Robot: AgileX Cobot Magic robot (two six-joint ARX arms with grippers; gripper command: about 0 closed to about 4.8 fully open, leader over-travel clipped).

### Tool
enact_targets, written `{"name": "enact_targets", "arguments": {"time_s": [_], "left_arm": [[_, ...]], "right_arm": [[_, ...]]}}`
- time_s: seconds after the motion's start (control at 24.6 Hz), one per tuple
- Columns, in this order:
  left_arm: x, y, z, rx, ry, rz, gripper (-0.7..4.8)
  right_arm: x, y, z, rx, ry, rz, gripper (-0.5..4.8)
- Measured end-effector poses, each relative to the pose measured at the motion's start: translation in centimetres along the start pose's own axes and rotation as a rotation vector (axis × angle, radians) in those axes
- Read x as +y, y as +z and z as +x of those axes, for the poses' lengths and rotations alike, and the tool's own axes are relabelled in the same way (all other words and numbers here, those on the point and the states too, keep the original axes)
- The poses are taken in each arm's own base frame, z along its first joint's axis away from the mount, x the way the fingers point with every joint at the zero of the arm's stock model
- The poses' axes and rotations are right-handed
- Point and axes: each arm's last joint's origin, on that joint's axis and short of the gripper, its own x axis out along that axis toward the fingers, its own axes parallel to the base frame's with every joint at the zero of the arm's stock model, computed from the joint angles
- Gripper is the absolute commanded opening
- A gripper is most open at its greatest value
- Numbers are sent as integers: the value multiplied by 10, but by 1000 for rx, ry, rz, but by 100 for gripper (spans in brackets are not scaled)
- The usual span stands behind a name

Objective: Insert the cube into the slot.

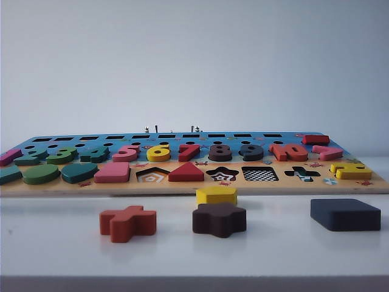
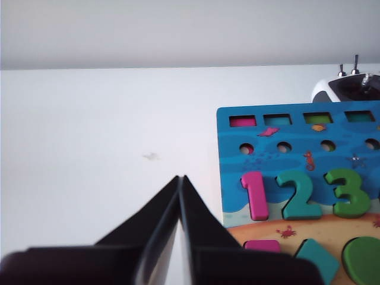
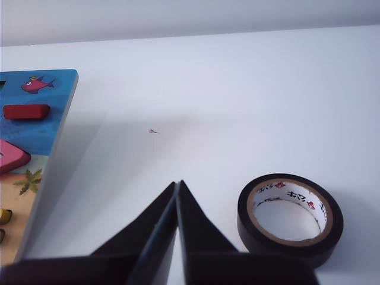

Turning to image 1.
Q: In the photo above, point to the dark blue square block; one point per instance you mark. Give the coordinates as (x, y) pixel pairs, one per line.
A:
(343, 213)

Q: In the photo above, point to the wooden shape puzzle board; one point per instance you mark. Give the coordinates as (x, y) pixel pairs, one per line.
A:
(188, 186)

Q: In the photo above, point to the pink number one piece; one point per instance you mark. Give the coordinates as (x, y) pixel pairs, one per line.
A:
(7, 158)

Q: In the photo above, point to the yellow number six piece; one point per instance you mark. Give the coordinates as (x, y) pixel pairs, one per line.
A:
(158, 157)

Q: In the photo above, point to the dark blue number nine piece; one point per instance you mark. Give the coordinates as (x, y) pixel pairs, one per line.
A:
(252, 156)

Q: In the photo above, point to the teal number four piece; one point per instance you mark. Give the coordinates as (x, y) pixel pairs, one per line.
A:
(97, 155)

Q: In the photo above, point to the orange number ten piece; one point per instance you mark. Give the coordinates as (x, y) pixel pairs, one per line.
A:
(281, 155)

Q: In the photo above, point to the pink rectangle block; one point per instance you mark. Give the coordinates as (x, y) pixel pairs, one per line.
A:
(112, 175)

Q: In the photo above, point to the pink number five piece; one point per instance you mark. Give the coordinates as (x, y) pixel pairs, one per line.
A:
(124, 156)

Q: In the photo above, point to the red number seven piece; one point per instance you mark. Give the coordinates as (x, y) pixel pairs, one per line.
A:
(186, 156)

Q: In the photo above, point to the orange cross block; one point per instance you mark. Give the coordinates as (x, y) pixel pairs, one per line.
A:
(127, 225)

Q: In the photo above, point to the teal rounded shape block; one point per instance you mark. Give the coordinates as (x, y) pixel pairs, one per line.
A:
(77, 175)

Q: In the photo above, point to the green oval block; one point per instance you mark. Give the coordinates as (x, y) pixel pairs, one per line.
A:
(41, 176)

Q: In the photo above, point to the brown number eight piece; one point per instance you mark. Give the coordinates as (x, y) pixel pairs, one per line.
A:
(220, 157)

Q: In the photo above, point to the yellow pentagon block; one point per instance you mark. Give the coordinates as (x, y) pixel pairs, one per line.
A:
(215, 196)

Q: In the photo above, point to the yellow sign piece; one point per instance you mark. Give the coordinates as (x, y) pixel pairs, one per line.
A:
(352, 173)

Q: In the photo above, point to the red triangle block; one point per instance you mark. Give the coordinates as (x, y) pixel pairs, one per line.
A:
(186, 175)

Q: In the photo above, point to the teal flat shape block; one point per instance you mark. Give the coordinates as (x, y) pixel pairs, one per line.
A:
(9, 176)

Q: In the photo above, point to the red minus sign piece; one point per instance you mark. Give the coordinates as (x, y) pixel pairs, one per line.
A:
(316, 140)

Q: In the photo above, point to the brown star block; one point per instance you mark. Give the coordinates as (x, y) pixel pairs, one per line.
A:
(218, 222)

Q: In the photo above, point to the green number two piece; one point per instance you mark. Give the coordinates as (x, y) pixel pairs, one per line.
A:
(28, 159)

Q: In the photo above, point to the pink sign piece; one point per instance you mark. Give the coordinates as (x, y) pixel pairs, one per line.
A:
(326, 155)

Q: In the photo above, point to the green number three piece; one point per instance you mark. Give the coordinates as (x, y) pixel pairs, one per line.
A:
(60, 158)

